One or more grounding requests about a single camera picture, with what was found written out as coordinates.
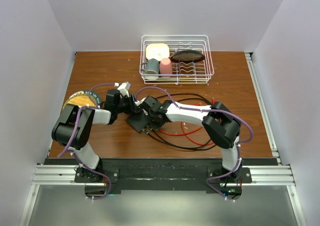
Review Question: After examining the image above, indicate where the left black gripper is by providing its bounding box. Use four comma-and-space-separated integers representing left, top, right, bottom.
116, 95, 145, 117

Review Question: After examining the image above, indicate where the black network switch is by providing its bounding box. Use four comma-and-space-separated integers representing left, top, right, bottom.
126, 115, 149, 133

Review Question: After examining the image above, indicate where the red ethernet cable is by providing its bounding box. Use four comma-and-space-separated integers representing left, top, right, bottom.
158, 97, 217, 147

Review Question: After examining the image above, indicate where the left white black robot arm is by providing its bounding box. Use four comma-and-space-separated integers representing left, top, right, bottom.
51, 89, 136, 182

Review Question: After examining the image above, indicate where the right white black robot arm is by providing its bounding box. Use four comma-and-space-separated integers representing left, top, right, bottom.
135, 96, 242, 183

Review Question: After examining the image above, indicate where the grey mug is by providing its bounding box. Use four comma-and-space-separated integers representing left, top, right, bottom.
140, 58, 160, 75

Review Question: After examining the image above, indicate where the pink cup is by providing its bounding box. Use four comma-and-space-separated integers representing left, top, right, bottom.
159, 58, 173, 77

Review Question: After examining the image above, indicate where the round yellow green coaster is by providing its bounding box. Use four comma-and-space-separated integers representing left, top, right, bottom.
62, 90, 102, 110

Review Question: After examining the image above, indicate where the cream square plate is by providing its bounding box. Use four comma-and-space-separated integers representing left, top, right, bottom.
145, 43, 170, 61

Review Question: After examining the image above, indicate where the dark brown oval bowl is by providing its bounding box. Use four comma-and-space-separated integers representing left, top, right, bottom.
170, 49, 206, 64

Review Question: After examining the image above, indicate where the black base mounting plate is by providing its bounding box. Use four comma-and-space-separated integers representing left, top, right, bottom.
74, 157, 281, 199

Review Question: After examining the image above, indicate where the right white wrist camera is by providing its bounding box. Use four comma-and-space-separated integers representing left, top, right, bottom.
134, 97, 146, 109

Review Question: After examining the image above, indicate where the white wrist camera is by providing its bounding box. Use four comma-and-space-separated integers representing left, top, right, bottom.
134, 97, 146, 109
114, 81, 131, 97

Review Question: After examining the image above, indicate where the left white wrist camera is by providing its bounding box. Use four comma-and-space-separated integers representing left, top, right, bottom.
114, 81, 131, 97

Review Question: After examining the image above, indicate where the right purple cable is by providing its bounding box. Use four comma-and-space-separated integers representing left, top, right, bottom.
134, 86, 254, 203

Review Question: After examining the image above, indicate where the purple cable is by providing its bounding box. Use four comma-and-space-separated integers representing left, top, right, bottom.
134, 86, 254, 203
57, 82, 120, 201

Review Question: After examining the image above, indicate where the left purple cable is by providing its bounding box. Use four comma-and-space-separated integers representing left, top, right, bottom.
57, 82, 120, 201

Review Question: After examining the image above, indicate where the white wire dish rack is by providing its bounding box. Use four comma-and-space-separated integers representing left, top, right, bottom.
139, 34, 215, 85

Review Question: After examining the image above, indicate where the aluminium frame rail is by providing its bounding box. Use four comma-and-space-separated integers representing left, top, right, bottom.
18, 52, 307, 226

